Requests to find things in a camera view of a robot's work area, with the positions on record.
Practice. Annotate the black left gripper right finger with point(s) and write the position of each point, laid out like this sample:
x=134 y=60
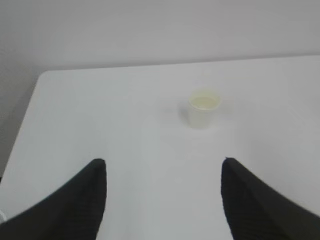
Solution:
x=255 y=211

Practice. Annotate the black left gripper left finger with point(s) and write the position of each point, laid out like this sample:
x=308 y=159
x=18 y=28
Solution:
x=73 y=212

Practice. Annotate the white paper cup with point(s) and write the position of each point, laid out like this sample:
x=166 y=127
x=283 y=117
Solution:
x=201 y=105

